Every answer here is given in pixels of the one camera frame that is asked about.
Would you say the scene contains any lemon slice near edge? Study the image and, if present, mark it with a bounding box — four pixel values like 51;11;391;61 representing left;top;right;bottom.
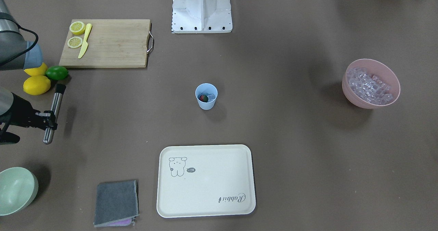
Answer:
69;21;86;36

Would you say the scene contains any ice cube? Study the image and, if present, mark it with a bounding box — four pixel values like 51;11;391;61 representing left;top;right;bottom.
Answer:
207;94;216;102

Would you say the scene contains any steel muddler black tip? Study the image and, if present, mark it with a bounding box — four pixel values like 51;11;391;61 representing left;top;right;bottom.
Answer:
43;84;67;145

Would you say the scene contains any yellow lemon near muddler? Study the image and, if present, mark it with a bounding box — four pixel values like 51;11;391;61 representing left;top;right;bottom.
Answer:
23;75;51;95

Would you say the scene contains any green lime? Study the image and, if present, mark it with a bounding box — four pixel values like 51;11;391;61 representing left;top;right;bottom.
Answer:
45;65;69;81

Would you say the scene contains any mint green bowl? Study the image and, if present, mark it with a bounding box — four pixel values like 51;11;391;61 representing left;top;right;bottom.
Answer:
0;167;39;216

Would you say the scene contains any clear ice cubes pile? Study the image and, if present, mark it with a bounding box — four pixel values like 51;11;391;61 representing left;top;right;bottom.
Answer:
346;67;394;105

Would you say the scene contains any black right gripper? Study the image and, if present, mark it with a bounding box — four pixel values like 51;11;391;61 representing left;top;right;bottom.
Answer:
0;93;58;145

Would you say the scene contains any light blue plastic cup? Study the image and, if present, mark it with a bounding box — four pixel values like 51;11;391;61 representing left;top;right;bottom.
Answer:
195;83;218;110

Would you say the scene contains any yellow plastic knife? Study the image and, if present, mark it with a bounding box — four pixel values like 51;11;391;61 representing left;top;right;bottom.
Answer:
78;23;92;59

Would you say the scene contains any red strawberry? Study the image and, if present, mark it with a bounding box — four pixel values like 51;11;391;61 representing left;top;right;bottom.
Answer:
198;95;209;103

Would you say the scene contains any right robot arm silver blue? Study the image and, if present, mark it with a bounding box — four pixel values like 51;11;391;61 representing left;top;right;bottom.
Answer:
0;0;66;145

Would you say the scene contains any wooden cutting board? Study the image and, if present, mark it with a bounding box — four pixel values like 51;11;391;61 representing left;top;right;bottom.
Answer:
59;19;154;68

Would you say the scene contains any grey folded cloth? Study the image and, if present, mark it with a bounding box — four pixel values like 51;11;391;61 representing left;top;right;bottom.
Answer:
93;180;139;228

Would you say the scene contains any yellow lemon outer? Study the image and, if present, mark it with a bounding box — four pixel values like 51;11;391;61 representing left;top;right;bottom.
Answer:
24;62;48;77

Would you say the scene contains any cream rabbit tray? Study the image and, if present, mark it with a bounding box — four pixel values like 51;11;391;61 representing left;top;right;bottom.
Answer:
156;145;256;218

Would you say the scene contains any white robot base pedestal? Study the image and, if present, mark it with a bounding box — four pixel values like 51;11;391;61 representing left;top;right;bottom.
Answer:
171;0;233;34

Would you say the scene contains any pink bowl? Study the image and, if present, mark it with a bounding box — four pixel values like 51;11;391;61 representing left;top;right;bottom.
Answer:
342;59;400;109

